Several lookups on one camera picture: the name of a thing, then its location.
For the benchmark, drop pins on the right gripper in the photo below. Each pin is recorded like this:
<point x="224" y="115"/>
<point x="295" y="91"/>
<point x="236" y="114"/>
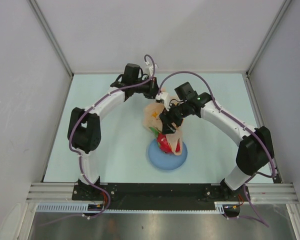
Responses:
<point x="167" y="124"/>

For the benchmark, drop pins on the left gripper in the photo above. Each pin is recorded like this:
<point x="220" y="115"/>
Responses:
<point x="153" y="89"/>

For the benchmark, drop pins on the red fake dragon fruit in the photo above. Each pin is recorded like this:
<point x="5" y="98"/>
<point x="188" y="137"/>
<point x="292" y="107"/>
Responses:
<point x="163" y="143"/>

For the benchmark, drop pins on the blue plastic plate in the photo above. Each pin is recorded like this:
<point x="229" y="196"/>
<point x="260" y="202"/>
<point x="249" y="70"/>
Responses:
<point x="165" y="161"/>

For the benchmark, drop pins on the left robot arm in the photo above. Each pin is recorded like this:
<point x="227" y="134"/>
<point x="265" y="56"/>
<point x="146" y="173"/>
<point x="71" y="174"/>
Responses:
<point x="84" y="130"/>

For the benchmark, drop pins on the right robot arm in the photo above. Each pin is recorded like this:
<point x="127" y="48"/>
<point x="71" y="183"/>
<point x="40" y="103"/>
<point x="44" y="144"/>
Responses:
<point x="255" y="146"/>

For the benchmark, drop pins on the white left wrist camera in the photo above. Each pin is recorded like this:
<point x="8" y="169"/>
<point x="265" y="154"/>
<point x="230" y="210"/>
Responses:
<point x="150" y="68"/>

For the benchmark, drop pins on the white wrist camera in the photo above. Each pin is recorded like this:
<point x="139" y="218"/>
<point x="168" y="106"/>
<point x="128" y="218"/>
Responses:
<point x="150" y="68"/>
<point x="165" y="99"/>

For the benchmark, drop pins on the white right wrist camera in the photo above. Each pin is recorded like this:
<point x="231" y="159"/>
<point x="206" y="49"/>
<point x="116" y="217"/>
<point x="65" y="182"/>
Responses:
<point x="165" y="99"/>

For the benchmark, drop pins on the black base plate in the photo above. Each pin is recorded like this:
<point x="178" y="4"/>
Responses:
<point x="170" y="196"/>

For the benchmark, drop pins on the aluminium frame rail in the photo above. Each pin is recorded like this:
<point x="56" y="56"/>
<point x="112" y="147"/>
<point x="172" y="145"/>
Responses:
<point x="260" y="193"/>

